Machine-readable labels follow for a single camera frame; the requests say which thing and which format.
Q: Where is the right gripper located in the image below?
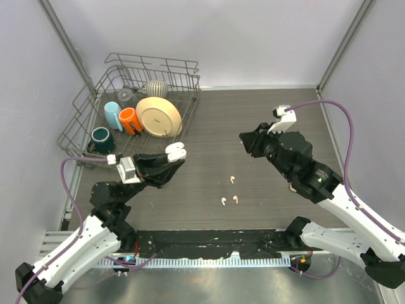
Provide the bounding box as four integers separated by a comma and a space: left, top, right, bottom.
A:
240, 122, 294, 180

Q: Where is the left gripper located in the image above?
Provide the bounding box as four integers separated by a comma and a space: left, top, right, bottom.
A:
119, 150, 185, 203

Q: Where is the white earbud charging case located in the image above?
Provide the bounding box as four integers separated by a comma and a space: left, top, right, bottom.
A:
165, 142, 187, 163

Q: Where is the pink earbud case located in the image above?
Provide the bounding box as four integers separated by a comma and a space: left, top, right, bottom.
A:
289, 184, 297, 193

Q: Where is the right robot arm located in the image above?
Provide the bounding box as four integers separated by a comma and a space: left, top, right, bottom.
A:
239, 123, 404, 289

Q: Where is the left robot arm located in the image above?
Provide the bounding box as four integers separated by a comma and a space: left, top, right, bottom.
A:
15, 142, 187, 303

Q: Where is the beige plate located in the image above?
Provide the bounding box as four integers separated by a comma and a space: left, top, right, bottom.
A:
136, 97, 182, 137

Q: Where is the dark green mug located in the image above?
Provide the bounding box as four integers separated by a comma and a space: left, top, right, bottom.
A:
89, 127, 116, 155

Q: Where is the orange mug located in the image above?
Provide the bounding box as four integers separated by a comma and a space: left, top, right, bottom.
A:
118, 107, 143, 136

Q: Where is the light blue mug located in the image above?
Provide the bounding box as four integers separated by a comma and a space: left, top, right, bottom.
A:
104, 101, 123, 132

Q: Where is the clear glass cup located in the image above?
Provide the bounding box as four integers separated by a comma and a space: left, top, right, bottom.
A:
117, 88, 132, 102

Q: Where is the striped ceramic cup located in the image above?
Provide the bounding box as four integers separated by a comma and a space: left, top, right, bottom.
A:
140, 80, 168, 98

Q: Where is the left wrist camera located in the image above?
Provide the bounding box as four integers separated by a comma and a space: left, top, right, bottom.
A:
106, 154, 142, 184

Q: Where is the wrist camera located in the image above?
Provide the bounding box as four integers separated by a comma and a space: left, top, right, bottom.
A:
267, 105, 297, 134
106, 154, 142, 184

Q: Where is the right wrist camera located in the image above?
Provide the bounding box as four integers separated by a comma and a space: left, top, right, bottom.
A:
267, 105, 297, 134

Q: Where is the grey wire dish rack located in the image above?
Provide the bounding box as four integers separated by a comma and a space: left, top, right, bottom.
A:
57, 53, 201, 159

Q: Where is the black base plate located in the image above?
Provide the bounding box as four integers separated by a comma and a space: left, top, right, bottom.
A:
118, 229, 311, 260

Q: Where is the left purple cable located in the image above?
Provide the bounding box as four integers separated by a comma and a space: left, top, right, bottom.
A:
14, 156, 159, 304

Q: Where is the purple cable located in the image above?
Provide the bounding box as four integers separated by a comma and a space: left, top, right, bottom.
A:
286, 99, 405, 244
14, 156, 159, 304

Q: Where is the slotted cable duct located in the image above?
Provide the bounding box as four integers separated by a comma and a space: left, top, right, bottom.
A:
94, 256, 291, 269

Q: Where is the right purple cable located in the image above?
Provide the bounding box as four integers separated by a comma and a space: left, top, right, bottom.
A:
286, 99, 405, 244

